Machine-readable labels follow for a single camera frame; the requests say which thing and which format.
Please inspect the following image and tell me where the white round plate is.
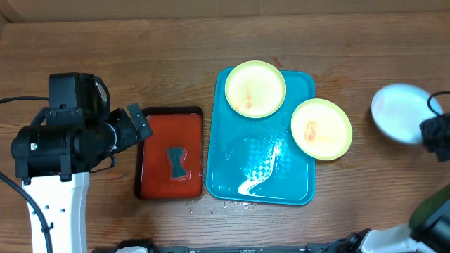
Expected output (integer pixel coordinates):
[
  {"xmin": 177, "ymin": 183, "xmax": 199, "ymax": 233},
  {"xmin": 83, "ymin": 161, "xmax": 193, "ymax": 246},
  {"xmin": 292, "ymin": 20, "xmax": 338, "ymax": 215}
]
[{"xmin": 371, "ymin": 84, "xmax": 443, "ymax": 145}]

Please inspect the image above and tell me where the yellow plate front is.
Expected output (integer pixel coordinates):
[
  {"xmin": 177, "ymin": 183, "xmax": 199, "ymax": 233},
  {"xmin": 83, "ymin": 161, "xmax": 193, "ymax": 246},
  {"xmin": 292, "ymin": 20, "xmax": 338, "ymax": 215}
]
[{"xmin": 290, "ymin": 98, "xmax": 353, "ymax": 161}]

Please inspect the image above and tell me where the yellow plate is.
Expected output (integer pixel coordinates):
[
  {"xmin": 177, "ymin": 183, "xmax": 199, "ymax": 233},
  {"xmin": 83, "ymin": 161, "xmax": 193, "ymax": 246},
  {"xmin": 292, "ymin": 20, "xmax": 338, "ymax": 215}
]
[
  {"xmin": 290, "ymin": 98, "xmax": 353, "ymax": 161},
  {"xmin": 224, "ymin": 60, "xmax": 287, "ymax": 119}
]

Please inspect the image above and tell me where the yellow plate back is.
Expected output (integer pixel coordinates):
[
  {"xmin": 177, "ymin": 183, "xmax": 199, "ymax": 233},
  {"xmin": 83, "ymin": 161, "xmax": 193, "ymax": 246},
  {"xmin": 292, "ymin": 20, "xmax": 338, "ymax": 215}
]
[{"xmin": 224, "ymin": 60, "xmax": 287, "ymax": 119}]

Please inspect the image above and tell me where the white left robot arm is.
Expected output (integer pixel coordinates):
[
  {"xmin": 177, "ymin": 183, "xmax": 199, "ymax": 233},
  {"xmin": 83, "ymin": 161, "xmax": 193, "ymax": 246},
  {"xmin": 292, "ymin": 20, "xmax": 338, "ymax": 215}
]
[{"xmin": 11, "ymin": 103, "xmax": 153, "ymax": 252}]

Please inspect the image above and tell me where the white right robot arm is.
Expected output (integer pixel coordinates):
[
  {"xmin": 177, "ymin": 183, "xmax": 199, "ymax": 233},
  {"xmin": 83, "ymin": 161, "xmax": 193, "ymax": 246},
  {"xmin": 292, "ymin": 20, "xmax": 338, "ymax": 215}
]
[{"xmin": 335, "ymin": 114, "xmax": 449, "ymax": 253}]

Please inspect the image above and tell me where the black tray with red water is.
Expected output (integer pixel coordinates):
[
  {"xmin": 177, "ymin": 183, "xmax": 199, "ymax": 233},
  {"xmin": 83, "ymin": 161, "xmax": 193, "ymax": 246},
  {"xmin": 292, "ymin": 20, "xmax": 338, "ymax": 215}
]
[{"xmin": 134, "ymin": 106, "xmax": 203, "ymax": 200}]

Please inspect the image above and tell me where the blue plastic serving tray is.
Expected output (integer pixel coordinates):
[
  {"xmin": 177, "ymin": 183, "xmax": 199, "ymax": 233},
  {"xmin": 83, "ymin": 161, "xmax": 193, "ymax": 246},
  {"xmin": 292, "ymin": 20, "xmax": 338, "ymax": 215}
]
[{"xmin": 205, "ymin": 68, "xmax": 316, "ymax": 206}]

